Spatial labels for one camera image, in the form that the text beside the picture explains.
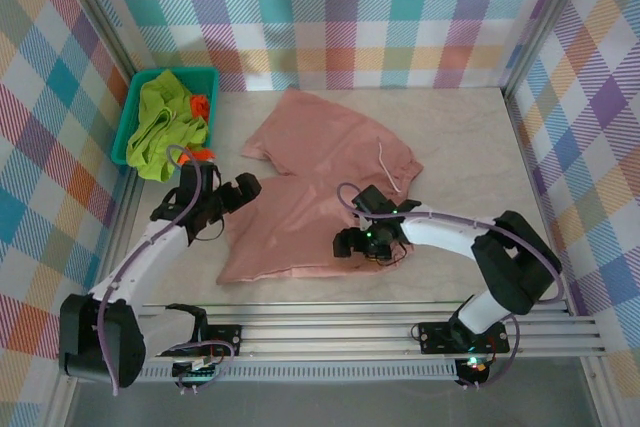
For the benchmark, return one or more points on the aluminium base rail beam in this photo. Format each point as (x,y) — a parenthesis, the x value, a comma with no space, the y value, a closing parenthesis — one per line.
(325,337)

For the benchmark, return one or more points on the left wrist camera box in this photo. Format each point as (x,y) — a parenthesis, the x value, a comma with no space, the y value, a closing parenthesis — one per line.
(197,176)

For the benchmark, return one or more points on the pink shorts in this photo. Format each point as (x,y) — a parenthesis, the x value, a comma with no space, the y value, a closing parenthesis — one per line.
(325,147)

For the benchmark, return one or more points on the orange shorts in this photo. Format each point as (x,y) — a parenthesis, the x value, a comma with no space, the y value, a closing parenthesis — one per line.
(200,106)

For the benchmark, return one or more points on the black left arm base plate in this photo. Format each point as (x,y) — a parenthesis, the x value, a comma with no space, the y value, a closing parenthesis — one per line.
(225,334)

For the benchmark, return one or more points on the aluminium frame post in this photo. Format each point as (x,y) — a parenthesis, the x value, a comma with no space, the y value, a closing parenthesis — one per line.
(100,12)
(551,12)

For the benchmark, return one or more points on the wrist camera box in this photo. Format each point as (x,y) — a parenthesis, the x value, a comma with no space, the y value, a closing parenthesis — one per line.
(372,199)
(197,176)

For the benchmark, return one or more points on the lime green shorts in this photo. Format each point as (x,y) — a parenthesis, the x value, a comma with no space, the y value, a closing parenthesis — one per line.
(155,137)

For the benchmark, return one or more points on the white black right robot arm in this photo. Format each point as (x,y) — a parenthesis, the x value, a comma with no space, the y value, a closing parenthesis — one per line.
(440,234)

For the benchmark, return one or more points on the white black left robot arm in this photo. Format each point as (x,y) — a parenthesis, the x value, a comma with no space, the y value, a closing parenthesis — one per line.
(150,252)

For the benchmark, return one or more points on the teal plastic basket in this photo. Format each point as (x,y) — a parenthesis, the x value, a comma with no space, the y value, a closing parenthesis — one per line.
(202,79)

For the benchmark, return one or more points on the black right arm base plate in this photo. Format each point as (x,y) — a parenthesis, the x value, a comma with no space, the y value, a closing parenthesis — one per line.
(435,334)

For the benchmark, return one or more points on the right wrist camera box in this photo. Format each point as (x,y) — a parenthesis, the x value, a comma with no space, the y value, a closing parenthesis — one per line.
(372,199)

